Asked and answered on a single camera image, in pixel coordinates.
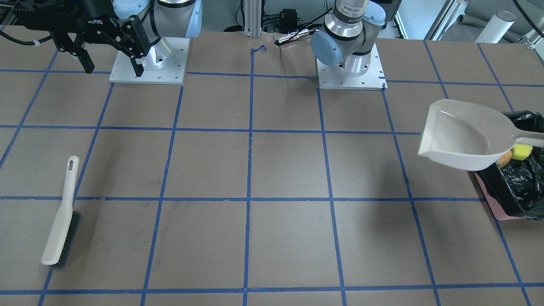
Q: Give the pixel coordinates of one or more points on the green yellow sponge piece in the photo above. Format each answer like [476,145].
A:
[521,152]

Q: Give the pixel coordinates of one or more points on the beige plastic dustpan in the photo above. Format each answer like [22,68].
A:
[470,136]

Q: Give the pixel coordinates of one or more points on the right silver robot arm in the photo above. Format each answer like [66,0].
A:
[160,18]

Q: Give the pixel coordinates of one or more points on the bin with black bag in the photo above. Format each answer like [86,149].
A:
[515,190]

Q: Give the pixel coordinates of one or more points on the metal connector plug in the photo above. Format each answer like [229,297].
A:
[296,35]

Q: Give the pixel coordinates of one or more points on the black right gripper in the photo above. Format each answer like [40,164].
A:
[94,20]

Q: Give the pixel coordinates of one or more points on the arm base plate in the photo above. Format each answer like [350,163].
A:
[356,73]
[164,65]

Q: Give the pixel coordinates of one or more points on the yellow potato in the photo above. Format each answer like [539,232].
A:
[505,159]

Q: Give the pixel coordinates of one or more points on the beige hand brush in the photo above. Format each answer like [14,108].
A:
[66,222]

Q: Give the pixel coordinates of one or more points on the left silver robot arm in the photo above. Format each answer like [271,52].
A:
[351,29]

